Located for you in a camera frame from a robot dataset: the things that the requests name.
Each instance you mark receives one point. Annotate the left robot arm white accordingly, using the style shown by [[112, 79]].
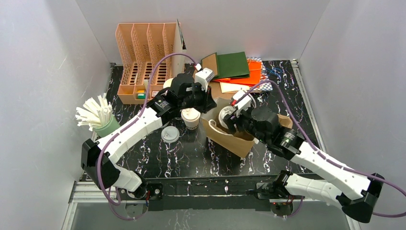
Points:
[[99, 158]]

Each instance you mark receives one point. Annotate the cardboard two-cup carrier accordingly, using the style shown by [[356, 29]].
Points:
[[285, 121]]

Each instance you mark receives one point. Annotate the brown kraft paper bag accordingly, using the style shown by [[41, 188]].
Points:
[[214, 88]]

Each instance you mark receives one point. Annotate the orange paper bag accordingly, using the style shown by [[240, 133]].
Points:
[[255, 74]]

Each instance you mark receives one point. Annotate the green cup holder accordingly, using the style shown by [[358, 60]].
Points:
[[107, 129]]

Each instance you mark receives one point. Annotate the single white lid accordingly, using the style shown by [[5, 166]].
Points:
[[190, 115]]

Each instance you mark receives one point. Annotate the red white small box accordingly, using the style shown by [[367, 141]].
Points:
[[154, 94]]

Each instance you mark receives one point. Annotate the loose white lid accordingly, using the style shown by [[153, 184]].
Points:
[[170, 134]]

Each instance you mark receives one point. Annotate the white wrapped straws bundle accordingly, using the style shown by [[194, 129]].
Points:
[[94, 113]]

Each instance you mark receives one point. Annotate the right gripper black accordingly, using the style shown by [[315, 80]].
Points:
[[235, 119]]

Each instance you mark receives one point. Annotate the white folder in organizer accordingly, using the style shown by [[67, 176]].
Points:
[[179, 46]]

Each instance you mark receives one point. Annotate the pink desk file organizer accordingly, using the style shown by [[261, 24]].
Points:
[[146, 50]]

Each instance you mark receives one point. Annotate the green yellow small item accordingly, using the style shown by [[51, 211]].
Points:
[[141, 94]]

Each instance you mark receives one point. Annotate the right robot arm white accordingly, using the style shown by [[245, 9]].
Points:
[[356, 195]]

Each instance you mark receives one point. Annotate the white paper bag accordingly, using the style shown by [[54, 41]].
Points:
[[230, 87]]

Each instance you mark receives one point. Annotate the stack of paper cups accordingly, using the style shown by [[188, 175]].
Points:
[[167, 83]]

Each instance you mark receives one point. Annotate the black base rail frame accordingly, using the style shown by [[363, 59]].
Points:
[[206, 203]]

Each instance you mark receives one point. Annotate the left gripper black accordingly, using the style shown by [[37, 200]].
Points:
[[206, 101]]

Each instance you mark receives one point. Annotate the dark green paper bag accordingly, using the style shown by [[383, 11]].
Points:
[[232, 65]]

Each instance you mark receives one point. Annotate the single paper cup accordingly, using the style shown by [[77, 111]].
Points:
[[192, 125]]

